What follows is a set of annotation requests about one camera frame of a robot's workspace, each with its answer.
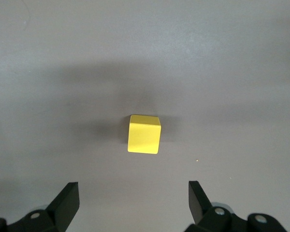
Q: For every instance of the yellow block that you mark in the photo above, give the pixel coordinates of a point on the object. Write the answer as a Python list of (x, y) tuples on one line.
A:
[(143, 135)]

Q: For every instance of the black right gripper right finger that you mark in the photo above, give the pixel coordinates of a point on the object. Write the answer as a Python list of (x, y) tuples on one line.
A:
[(198, 205)]

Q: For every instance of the large table cover cloth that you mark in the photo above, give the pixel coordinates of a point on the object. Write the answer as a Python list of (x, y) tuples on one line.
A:
[(62, 72)]

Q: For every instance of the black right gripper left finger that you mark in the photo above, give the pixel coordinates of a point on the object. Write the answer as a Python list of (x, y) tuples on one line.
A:
[(65, 205)]

